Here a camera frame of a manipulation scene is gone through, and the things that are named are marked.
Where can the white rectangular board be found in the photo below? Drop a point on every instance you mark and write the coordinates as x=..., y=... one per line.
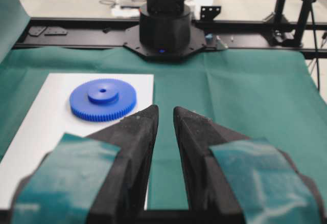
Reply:
x=50, y=116

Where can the large blue gear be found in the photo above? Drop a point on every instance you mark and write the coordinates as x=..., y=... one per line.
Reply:
x=103, y=100

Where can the left gripper black left finger green tape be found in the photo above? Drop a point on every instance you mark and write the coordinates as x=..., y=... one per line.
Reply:
x=101, y=178

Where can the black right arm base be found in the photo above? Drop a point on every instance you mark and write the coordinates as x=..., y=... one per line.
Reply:
x=165, y=31

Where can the green table cloth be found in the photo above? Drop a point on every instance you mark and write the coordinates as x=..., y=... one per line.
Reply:
x=259, y=93

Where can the black aluminium frame rail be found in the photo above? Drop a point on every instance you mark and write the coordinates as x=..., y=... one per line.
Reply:
x=100, y=34

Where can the black camera tripod stand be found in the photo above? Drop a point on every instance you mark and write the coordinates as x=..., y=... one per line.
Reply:
x=289, y=21

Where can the left gripper black right finger green tape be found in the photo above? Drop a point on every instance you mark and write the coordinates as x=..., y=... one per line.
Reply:
x=232, y=178

